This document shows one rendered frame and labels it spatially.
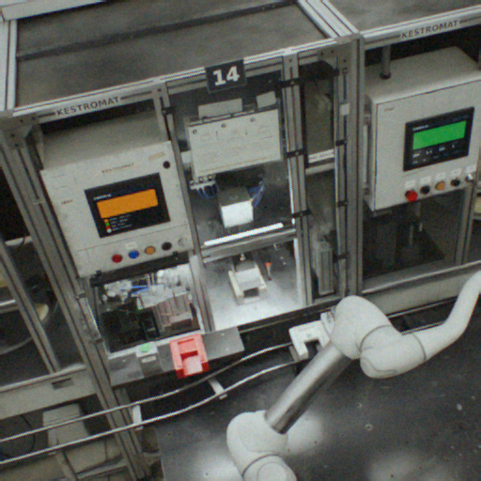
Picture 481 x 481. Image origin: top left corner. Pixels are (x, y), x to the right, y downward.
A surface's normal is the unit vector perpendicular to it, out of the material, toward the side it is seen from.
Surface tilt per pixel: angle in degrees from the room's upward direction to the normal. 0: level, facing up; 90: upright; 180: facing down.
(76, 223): 90
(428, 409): 0
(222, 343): 0
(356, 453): 0
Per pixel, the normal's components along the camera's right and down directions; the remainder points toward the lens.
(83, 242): 0.24, 0.62
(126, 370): -0.11, -0.75
